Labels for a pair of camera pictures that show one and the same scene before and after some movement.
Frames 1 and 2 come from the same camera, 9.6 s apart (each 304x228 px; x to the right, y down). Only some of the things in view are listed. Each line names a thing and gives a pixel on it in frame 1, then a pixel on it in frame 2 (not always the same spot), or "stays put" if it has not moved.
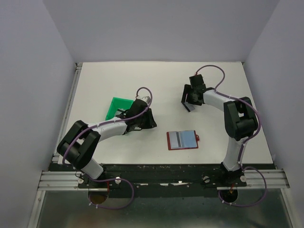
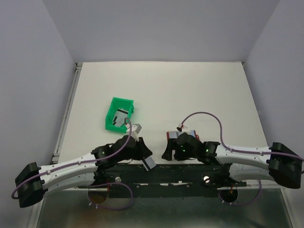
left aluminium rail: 69,102 stays put
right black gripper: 187,90 -> 172,144
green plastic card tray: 118,103 stays put
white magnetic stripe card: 190,107 -> 148,163
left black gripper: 151,122 -> 143,150
